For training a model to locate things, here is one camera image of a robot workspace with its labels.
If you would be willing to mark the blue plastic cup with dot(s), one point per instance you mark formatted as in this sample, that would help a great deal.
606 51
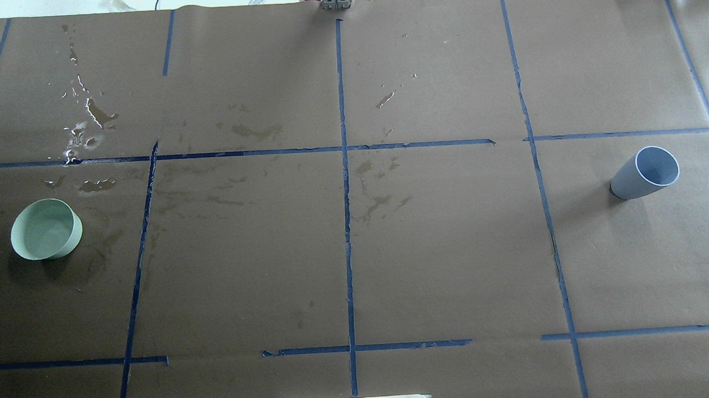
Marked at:
651 169

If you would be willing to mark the light green bowl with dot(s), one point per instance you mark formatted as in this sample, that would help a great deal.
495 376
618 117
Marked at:
48 229

